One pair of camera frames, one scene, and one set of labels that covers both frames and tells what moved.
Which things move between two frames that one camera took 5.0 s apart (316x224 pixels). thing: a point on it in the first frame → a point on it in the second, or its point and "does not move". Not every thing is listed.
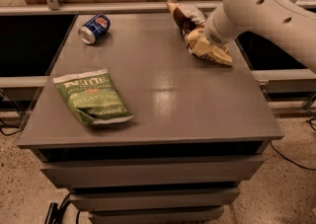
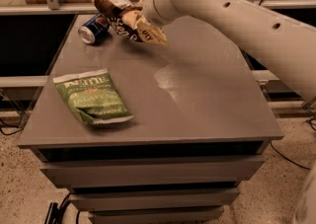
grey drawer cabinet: [198, 130] does not move
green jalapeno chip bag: [94, 98] does not move
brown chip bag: [192, 22] → [125, 19]
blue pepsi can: [94, 29] does not move
